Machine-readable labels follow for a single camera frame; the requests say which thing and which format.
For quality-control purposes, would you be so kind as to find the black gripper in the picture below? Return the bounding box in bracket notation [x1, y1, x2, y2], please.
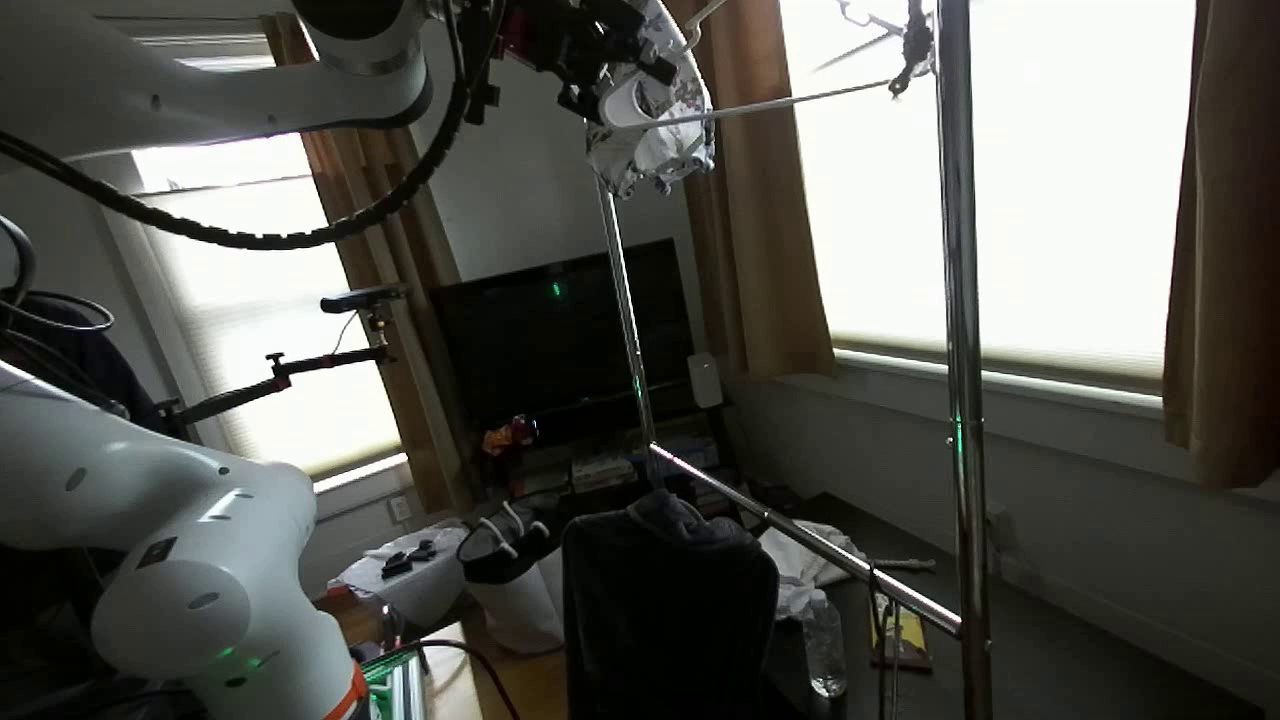
[500, 0, 681, 128]

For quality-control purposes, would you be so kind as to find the white red floral garment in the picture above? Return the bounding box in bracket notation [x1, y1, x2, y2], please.
[582, 0, 725, 199]

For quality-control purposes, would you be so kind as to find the brown window curtain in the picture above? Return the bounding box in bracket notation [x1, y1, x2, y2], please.
[1159, 0, 1280, 494]
[260, 13, 471, 521]
[663, 0, 842, 389]

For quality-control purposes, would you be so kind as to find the black flat television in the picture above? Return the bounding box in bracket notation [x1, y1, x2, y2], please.
[427, 236, 700, 458]

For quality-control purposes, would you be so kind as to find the small white box device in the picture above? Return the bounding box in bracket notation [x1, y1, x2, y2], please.
[684, 348, 727, 417]

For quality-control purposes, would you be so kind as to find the chrome metal clothes rack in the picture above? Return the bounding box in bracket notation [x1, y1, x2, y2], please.
[595, 0, 1000, 720]

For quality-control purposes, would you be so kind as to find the white crumpled cloth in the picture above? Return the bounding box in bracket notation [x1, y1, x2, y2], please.
[756, 521, 851, 627]

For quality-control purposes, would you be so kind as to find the black game controller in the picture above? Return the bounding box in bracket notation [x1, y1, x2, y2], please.
[378, 535, 444, 583]

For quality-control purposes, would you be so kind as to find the white waste bin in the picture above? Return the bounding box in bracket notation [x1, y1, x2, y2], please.
[455, 513, 571, 661]

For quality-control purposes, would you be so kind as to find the dark grey hanging garment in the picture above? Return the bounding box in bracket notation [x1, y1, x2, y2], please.
[556, 487, 783, 720]

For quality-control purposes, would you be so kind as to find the clear plastic water bottle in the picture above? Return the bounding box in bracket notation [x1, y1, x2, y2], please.
[795, 596, 851, 708]

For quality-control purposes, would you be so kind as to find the yellow paper sheet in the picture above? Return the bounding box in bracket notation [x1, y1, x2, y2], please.
[869, 596, 931, 676]

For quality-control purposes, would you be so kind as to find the thin black wire hanger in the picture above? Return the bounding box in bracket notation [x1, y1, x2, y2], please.
[811, 0, 941, 100]

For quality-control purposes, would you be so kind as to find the black bar camera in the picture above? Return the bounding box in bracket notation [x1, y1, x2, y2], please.
[315, 279, 411, 319]

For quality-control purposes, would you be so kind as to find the black corrugated cable hose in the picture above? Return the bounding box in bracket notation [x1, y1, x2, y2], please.
[0, 0, 500, 258]

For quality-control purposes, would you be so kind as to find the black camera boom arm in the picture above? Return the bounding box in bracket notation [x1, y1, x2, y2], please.
[157, 340, 394, 431]

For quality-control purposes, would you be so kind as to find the green lit metal frame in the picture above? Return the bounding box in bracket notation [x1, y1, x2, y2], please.
[358, 650, 433, 720]

